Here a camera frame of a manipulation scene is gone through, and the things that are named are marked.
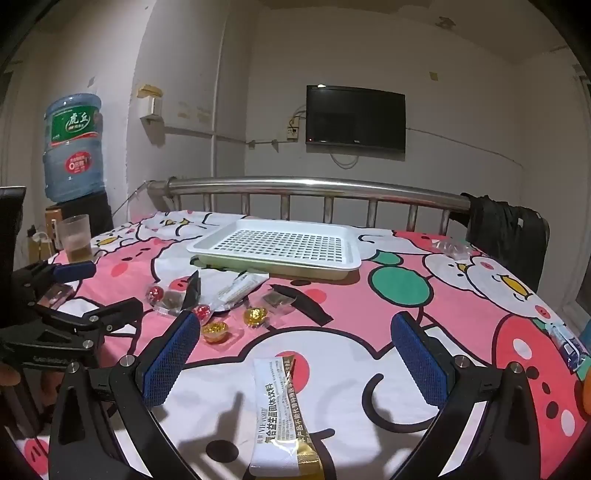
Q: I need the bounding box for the long white sachet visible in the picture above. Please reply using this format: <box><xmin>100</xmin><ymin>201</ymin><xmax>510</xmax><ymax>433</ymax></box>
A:
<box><xmin>248</xmin><ymin>354</ymin><xmax>324</xmax><ymax>480</ymax></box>

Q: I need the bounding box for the long black sachet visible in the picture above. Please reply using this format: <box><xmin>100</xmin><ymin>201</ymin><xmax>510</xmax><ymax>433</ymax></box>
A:
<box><xmin>272</xmin><ymin>285</ymin><xmax>334</xmax><ymax>326</ymax></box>

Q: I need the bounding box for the clear plastic cup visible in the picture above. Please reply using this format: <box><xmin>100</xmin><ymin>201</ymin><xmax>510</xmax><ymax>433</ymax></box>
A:
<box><xmin>59</xmin><ymin>215</ymin><xmax>93</xmax><ymax>264</ymax></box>

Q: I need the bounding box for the white perforated plastic tray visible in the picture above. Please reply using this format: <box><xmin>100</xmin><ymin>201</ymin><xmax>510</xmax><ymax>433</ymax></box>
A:
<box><xmin>187</xmin><ymin>219</ymin><xmax>362</xmax><ymax>281</ymax></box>

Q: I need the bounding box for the crumpled clear wrapper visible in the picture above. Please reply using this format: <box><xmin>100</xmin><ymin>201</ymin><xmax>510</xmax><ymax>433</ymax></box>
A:
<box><xmin>431</xmin><ymin>239</ymin><xmax>476</xmax><ymax>260</ymax></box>

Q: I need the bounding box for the blue water bottle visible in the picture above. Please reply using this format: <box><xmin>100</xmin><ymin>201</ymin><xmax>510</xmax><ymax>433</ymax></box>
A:
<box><xmin>42</xmin><ymin>93</ymin><xmax>105</xmax><ymax>204</ymax></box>

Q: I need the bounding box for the white cable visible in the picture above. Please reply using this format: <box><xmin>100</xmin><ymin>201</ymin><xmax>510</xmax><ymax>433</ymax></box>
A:
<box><xmin>330</xmin><ymin>150</ymin><xmax>361</xmax><ymax>169</ymax></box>

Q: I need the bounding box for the small white sachet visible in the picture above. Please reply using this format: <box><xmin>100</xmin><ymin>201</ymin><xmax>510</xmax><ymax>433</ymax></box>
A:
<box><xmin>210</xmin><ymin>271</ymin><xmax>270</xmax><ymax>313</ymax></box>

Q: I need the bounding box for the black wall television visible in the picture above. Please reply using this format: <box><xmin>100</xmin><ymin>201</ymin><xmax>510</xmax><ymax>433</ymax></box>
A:
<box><xmin>305</xmin><ymin>84</ymin><xmax>407</xmax><ymax>153</ymax></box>

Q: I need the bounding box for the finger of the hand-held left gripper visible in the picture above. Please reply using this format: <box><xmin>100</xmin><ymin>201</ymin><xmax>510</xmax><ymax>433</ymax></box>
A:
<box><xmin>34</xmin><ymin>298</ymin><xmax>144</xmax><ymax>344</ymax></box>
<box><xmin>11</xmin><ymin>260</ymin><xmax>97</xmax><ymax>301</ymax></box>

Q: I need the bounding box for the black water dispenser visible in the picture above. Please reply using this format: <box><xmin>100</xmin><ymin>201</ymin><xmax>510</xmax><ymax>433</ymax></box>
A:
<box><xmin>46</xmin><ymin>191</ymin><xmax>114</xmax><ymax>241</ymax></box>

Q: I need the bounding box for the black bag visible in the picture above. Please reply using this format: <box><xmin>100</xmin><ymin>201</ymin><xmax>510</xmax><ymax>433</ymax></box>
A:
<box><xmin>461</xmin><ymin>193</ymin><xmax>551</xmax><ymax>291</ymax></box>

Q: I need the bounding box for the pink cartoon printed blanket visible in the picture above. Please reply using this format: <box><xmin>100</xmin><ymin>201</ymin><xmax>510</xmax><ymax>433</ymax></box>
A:
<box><xmin>14</xmin><ymin>210</ymin><xmax>591</xmax><ymax>480</ymax></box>

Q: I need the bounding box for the cardboard box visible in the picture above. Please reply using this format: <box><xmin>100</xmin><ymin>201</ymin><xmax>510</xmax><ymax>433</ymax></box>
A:
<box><xmin>28</xmin><ymin>226</ymin><xmax>58</xmax><ymax>268</ymax></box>

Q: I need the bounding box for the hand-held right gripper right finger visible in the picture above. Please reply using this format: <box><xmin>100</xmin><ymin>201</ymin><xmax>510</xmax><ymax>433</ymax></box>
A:
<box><xmin>390</xmin><ymin>311</ymin><xmax>543</xmax><ymax>480</ymax></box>

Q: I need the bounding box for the steel bed rail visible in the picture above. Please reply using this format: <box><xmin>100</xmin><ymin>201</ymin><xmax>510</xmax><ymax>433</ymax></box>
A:
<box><xmin>148</xmin><ymin>176</ymin><xmax>472</xmax><ymax>232</ymax></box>

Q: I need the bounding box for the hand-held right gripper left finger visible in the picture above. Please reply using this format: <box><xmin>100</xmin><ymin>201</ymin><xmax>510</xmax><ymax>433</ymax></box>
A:
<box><xmin>48</xmin><ymin>311</ymin><xmax>204</xmax><ymax>480</ymax></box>

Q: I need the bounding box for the yellowed wall box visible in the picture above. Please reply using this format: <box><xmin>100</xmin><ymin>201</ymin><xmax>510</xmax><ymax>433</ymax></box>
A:
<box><xmin>140</xmin><ymin>83</ymin><xmax>164</xmax><ymax>121</ymax></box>

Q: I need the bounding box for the blue clear wrapper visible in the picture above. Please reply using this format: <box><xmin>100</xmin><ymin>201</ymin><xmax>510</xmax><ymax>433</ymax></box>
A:
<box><xmin>547</xmin><ymin>323</ymin><xmax>589</xmax><ymax>372</ymax></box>

